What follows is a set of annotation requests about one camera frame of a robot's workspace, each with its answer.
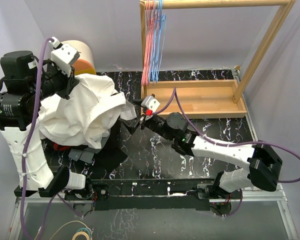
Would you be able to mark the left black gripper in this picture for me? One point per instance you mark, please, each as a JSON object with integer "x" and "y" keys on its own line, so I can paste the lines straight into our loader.
{"x": 68, "y": 82}

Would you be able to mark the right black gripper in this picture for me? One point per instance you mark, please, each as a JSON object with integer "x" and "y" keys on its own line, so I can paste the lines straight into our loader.
{"x": 131, "y": 126}

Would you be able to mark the white shirt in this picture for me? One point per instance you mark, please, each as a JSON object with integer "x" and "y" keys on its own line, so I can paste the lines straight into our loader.
{"x": 93, "y": 107}

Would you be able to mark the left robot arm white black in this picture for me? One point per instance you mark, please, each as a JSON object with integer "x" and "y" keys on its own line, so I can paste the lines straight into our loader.
{"x": 19, "y": 123}

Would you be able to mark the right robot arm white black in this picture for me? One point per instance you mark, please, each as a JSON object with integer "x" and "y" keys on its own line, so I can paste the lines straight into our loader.
{"x": 259, "y": 165}

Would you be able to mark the red black plaid shirt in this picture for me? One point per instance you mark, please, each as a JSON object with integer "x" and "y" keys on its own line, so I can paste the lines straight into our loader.
{"x": 60, "y": 148}

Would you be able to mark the black garment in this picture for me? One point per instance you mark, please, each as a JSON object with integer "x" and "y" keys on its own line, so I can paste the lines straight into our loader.
{"x": 111, "y": 155}

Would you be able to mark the wooden clothes rack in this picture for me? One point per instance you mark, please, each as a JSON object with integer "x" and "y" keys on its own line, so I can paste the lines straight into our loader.
{"x": 219, "y": 98}

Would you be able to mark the blue hangers bundle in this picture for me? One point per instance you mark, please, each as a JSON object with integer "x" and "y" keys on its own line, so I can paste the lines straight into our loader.
{"x": 158, "y": 40}

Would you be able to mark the pink hangers bundle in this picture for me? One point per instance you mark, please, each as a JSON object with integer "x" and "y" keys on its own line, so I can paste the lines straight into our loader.
{"x": 150, "y": 20}

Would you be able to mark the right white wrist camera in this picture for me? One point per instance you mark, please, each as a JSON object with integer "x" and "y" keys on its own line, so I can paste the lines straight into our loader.
{"x": 150, "y": 103}

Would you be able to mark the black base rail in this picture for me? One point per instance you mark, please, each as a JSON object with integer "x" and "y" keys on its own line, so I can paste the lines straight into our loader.
{"x": 146, "y": 194}

